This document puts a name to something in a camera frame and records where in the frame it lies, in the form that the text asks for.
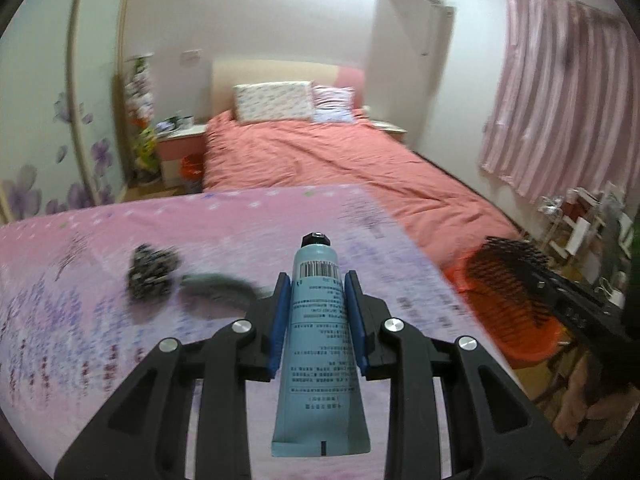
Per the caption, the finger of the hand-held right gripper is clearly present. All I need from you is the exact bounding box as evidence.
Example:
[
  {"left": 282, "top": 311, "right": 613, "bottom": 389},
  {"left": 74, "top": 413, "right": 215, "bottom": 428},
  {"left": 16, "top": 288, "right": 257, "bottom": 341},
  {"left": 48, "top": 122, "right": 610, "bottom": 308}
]
[{"left": 530, "top": 266, "right": 608, "bottom": 311}]

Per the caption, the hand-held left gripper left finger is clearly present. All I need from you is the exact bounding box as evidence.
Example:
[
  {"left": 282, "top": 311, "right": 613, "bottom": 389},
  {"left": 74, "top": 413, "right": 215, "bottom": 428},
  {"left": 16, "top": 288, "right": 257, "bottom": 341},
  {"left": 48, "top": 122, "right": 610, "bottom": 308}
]
[{"left": 54, "top": 272, "right": 292, "bottom": 480}]

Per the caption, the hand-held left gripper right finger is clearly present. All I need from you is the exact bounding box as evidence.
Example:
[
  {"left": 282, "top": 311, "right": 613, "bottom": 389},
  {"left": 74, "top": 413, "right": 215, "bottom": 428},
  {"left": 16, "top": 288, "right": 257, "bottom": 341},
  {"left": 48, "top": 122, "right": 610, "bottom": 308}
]
[{"left": 344, "top": 270, "right": 583, "bottom": 480}]

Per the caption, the light blue cream tube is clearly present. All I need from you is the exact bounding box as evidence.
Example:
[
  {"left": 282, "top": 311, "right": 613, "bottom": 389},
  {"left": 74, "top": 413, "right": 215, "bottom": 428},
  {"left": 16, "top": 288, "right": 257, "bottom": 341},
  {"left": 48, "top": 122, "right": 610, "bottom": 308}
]
[{"left": 271, "top": 231, "right": 372, "bottom": 458}]

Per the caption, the black hairbrush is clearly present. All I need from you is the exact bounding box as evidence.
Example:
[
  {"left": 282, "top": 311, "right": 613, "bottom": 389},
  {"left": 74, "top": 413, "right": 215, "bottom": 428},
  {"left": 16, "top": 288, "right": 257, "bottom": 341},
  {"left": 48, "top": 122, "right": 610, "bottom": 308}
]
[{"left": 465, "top": 236, "right": 556, "bottom": 328}]

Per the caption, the orange plastic basket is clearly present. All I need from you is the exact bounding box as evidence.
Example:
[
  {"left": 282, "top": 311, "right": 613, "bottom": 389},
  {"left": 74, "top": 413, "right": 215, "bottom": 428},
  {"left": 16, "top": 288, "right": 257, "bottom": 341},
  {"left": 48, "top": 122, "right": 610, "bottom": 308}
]
[{"left": 444, "top": 247, "right": 563, "bottom": 368}]

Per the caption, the grey cloth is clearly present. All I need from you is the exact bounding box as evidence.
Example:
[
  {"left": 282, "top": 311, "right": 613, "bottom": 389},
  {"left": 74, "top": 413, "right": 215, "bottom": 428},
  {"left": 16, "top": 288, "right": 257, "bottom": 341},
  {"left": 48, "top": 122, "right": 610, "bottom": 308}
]
[{"left": 179, "top": 272, "right": 271, "bottom": 311}]

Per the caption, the pink fuzzy garment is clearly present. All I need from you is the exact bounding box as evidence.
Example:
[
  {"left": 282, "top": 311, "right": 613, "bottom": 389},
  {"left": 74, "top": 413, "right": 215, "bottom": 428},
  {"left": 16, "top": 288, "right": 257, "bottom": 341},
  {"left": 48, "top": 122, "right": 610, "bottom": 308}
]
[{"left": 557, "top": 360, "right": 626, "bottom": 441}]

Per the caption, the black floral cloth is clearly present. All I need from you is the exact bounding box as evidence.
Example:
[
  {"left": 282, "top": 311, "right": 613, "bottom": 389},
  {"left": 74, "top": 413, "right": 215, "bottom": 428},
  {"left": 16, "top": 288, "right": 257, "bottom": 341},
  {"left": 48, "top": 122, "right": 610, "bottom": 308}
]
[{"left": 125, "top": 244, "right": 181, "bottom": 303}]

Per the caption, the bed with coral duvet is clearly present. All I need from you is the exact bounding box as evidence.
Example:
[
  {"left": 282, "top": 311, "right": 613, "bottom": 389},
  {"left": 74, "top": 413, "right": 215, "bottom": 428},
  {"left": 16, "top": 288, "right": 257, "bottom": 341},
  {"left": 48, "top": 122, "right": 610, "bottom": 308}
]
[{"left": 202, "top": 59, "right": 523, "bottom": 271}]

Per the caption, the red waste bin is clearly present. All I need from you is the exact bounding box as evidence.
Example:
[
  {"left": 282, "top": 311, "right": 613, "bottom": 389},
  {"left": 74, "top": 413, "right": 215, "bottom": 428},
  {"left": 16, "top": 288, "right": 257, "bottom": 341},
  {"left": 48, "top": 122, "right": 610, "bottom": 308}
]
[{"left": 181, "top": 154, "right": 205, "bottom": 195}]

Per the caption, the pink striped curtain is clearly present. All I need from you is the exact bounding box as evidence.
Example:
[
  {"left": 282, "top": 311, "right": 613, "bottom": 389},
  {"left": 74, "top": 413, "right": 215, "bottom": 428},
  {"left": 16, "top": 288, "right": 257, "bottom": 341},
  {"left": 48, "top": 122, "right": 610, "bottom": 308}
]
[{"left": 477, "top": 0, "right": 640, "bottom": 206}]

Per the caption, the light wooden nightstand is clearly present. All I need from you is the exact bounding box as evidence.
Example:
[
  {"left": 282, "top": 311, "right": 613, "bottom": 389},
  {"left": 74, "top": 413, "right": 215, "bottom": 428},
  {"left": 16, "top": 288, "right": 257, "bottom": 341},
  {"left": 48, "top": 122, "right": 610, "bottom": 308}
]
[{"left": 367, "top": 117, "right": 407, "bottom": 143}]

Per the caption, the pink white nightstand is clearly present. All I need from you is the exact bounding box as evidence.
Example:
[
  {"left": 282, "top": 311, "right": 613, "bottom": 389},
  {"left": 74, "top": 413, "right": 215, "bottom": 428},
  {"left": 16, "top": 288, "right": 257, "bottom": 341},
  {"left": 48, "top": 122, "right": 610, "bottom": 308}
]
[{"left": 156, "top": 122, "right": 208, "bottom": 188}]

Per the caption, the pink lavender print bedsheet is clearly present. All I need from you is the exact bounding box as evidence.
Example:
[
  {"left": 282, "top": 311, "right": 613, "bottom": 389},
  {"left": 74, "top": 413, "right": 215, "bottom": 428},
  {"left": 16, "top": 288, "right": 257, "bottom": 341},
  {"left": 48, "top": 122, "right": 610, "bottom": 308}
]
[{"left": 0, "top": 185, "right": 531, "bottom": 480}]

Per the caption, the pink striped pillow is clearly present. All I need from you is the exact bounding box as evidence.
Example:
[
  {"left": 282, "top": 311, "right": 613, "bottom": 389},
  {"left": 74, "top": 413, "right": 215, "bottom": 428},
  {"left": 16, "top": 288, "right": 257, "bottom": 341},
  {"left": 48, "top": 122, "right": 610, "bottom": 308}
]
[{"left": 311, "top": 86, "right": 357, "bottom": 125}]

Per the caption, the white floral pillow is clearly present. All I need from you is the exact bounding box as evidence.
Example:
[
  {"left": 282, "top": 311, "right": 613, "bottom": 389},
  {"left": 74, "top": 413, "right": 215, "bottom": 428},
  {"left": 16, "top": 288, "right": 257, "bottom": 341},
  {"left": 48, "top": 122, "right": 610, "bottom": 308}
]
[{"left": 232, "top": 81, "right": 315, "bottom": 125}]

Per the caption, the yellow green plush toy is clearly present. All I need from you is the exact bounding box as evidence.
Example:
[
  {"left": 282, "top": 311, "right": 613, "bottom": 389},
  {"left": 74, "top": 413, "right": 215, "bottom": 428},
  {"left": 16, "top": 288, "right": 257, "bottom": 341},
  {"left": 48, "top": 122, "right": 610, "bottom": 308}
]
[{"left": 135, "top": 127, "right": 160, "bottom": 171}]

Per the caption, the wardrobe with purple flowers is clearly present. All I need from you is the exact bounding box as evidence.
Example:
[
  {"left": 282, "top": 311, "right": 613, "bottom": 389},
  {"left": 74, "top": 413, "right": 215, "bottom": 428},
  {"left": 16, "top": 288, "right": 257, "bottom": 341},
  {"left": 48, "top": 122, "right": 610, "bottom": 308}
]
[{"left": 0, "top": 0, "right": 136, "bottom": 223}]

